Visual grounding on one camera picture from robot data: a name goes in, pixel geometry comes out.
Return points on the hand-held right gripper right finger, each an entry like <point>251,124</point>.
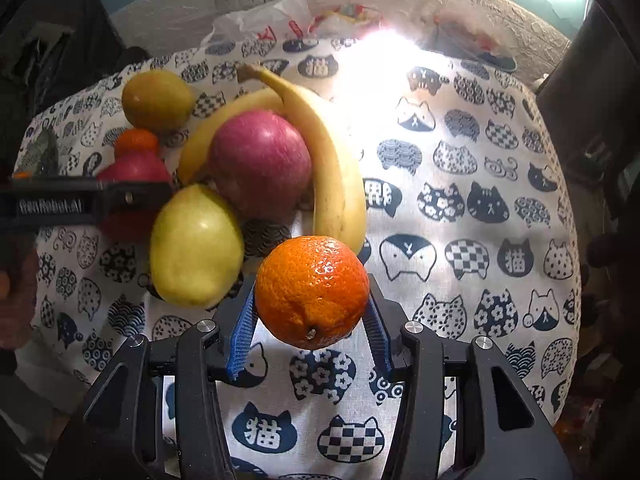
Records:
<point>376,342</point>

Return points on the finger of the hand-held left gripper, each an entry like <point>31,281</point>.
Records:
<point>135,197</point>

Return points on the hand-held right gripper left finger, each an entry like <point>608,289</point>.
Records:
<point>240,340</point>

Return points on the orange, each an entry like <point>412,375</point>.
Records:
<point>310,290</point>

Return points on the yellow banana broad brown stem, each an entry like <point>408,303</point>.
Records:
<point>220,120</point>

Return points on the yellow banana thin stem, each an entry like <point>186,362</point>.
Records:
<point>335,180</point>

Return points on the person's left hand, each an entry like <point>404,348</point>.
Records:
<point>17,305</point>

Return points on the small red apple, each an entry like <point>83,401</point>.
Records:
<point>132,167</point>

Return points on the small tangerine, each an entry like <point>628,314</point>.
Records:
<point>137,142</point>

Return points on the large yellow-green pear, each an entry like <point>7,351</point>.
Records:
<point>197,247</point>

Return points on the round green-yellow pear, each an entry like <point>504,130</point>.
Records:
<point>157,100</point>

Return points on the cat print tablecloth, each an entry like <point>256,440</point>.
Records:
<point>450,240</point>

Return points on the large red apple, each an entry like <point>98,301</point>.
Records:
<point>260,165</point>

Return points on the dark curtain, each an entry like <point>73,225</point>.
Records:
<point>55,35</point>

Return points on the white plastic bag red print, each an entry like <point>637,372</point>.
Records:
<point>265,20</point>

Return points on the colourful plastic bag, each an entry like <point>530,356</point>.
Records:
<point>345,20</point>

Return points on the clear plastic bag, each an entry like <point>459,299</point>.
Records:
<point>470,30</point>

